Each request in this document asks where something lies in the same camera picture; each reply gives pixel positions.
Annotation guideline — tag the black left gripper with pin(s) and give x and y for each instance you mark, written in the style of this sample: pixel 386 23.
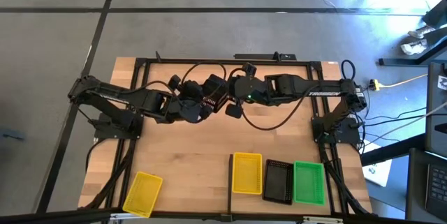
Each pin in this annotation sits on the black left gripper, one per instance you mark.
pixel 190 109

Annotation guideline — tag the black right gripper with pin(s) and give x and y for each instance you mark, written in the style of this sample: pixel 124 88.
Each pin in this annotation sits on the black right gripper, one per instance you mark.
pixel 251 89

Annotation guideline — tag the black plastic basket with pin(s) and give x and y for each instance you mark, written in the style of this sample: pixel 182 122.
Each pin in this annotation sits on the black plastic basket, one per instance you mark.
pixel 211 102
pixel 277 183

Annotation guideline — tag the yellow plastic basket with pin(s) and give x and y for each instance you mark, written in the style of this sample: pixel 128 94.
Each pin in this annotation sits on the yellow plastic basket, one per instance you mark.
pixel 247 173
pixel 142 194

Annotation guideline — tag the green plastic basket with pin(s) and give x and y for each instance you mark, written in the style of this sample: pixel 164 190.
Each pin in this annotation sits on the green plastic basket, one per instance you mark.
pixel 310 183

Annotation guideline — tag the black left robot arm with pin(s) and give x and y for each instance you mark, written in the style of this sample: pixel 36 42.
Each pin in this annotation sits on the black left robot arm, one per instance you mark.
pixel 115 96

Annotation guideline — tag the yellow power strip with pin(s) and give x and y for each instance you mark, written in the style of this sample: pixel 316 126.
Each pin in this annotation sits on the yellow power strip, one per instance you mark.
pixel 374 84

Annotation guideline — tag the white paper sheet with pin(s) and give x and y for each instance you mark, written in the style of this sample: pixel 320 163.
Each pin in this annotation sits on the white paper sheet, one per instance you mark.
pixel 377 173

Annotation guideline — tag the black desk leg bar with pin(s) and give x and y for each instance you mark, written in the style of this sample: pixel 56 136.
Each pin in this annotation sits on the black desk leg bar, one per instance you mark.
pixel 391 150

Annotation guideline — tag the black desk foot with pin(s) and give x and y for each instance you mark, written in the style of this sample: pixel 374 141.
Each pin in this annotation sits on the black desk foot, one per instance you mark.
pixel 401 62

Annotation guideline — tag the person's white shoe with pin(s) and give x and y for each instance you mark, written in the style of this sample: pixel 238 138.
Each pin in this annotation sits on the person's white shoe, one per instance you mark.
pixel 413 47
pixel 420 32

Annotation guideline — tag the dark grey floor object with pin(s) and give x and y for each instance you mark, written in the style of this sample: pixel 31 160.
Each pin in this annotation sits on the dark grey floor object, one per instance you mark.
pixel 12 135

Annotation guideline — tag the grey computer case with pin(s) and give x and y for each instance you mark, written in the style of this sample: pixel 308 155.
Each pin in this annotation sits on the grey computer case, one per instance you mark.
pixel 436 123

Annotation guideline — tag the person's leg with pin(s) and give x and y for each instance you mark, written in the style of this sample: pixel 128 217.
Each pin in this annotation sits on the person's leg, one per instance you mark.
pixel 436 16
pixel 438 37

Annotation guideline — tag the black laptop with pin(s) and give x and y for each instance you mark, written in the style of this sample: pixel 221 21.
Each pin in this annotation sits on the black laptop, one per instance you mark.
pixel 436 182

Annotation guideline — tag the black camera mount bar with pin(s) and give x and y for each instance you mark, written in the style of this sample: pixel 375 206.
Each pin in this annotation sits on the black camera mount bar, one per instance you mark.
pixel 258 56

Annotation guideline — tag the black metal table frame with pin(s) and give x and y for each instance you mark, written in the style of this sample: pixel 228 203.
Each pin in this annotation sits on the black metal table frame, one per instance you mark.
pixel 279 62

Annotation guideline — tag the small black frame clamp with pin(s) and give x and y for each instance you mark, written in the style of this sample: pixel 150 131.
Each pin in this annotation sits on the small black frame clamp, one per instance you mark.
pixel 158 56

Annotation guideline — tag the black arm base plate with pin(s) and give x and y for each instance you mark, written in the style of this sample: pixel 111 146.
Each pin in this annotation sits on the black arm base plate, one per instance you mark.
pixel 349 131
pixel 104 131

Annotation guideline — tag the silver aluminium bracket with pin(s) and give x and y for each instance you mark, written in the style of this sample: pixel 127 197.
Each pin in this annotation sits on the silver aluminium bracket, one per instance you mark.
pixel 323 220
pixel 129 216

